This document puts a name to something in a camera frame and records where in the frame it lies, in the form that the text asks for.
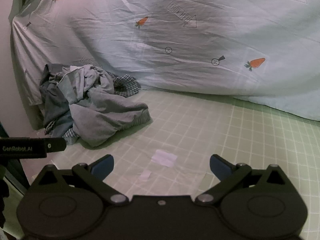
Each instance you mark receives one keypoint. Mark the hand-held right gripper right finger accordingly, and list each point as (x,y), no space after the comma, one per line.
(220,166)

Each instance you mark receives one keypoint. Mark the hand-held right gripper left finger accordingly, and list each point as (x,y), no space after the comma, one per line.
(103,166)

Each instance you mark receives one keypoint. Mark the light grey garment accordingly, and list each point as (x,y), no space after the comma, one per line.
(105,110)

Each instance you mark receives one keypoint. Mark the small white tape patch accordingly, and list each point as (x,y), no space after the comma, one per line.
(146,175)

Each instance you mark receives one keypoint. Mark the blue-grey garment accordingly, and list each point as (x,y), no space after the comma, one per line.
(53,105)

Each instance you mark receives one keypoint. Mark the large white tape patch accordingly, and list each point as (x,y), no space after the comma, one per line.
(163,158)

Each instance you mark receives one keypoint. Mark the checkered garment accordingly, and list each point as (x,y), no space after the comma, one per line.
(127,85)

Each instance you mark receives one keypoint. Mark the carrot print quilt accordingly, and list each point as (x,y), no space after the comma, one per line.
(190,37)

